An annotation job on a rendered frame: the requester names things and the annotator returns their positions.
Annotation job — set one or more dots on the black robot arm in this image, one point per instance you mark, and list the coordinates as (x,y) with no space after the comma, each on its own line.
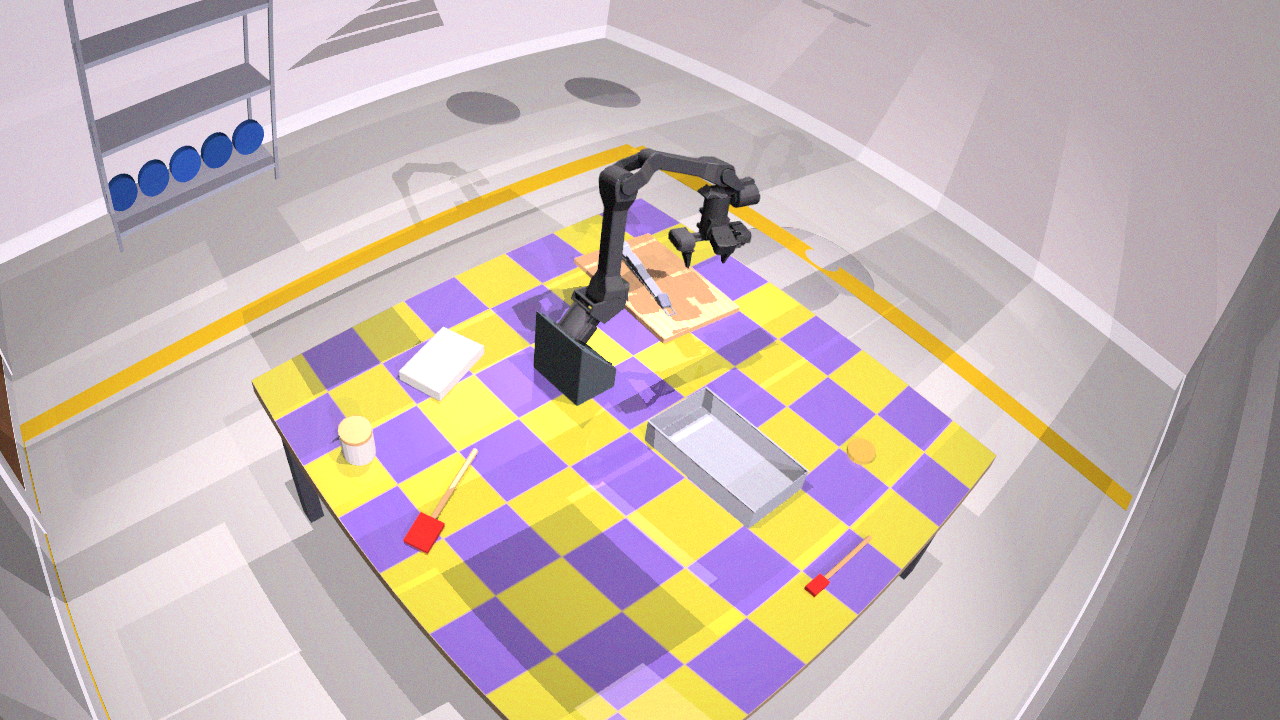
(607,292)

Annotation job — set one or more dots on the grey cylinder with tan lid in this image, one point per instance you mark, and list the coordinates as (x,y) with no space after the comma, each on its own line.
(357,440)

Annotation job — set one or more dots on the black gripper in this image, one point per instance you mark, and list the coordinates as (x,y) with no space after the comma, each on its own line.
(685,241)

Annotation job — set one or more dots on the orange round disc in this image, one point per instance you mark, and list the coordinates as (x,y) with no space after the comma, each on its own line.
(861,451)

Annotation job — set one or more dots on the white flat box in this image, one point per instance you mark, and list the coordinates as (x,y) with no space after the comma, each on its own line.
(441,363)

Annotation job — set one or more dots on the light wooden board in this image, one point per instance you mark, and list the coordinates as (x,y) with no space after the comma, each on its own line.
(696,300)

